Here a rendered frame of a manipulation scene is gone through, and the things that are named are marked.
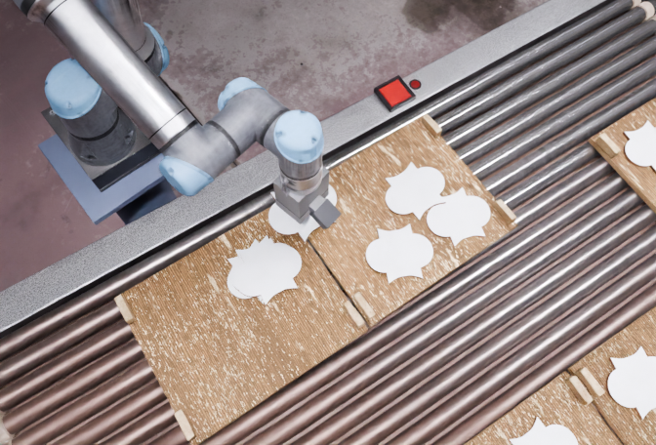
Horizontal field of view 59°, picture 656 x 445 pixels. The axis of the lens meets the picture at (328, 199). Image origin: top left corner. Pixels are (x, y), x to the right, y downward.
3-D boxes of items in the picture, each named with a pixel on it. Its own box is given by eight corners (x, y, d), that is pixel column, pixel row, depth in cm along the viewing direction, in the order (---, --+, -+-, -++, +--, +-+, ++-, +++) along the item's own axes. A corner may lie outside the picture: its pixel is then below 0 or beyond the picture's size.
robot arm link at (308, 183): (331, 159, 100) (300, 191, 98) (331, 172, 105) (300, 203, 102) (299, 135, 102) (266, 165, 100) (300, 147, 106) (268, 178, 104)
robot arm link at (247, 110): (196, 105, 93) (245, 145, 90) (246, 63, 97) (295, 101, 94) (203, 132, 100) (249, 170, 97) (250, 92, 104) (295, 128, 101)
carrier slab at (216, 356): (116, 299, 125) (113, 297, 123) (280, 203, 135) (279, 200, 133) (194, 448, 113) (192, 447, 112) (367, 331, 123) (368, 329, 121)
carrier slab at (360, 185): (281, 201, 135) (281, 198, 133) (422, 118, 145) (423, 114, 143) (370, 328, 123) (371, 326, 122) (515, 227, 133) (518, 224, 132)
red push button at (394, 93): (378, 92, 148) (378, 89, 147) (396, 82, 150) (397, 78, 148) (391, 109, 146) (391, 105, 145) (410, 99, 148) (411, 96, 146)
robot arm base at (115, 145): (61, 130, 139) (44, 106, 130) (119, 101, 143) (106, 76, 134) (87, 177, 134) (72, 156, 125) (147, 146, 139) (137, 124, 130)
